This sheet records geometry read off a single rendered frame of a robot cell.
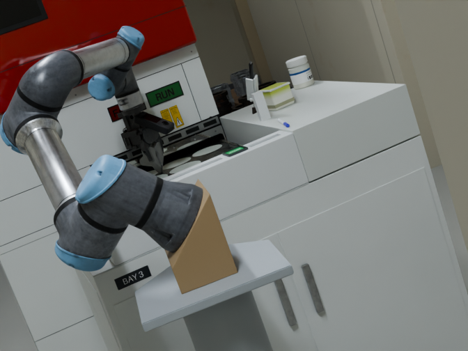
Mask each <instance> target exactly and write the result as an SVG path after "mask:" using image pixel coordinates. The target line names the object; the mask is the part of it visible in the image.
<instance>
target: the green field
mask: <svg viewBox="0 0 468 351"><path fill-rule="evenodd" d="M178 95H182V91H181V88H180V85H179V83H175V84H172V85H170V86H167V87H165V88H161V89H159V90H157V91H154V92H152V93H149V94H147V96H148V99H149V101H150V105H151V106H153V105H155V104H158V103H160V102H163V101H165V100H169V99H171V98H174V97H176V96H178Z"/></svg>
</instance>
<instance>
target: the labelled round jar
mask: <svg viewBox="0 0 468 351"><path fill-rule="evenodd" d="M307 61H308V60H307V57H306V56H298V57H296V58H292V59H290V60H289V61H286V65H287V68H289V69H288V71H289V75H290V78H291V81H292V84H293V87H294V89H295V90H298V89H302V88H306V87H308V86H311V85H312V84H314V80H313V75H312V73H311V69H310V67H309V63H307Z"/></svg>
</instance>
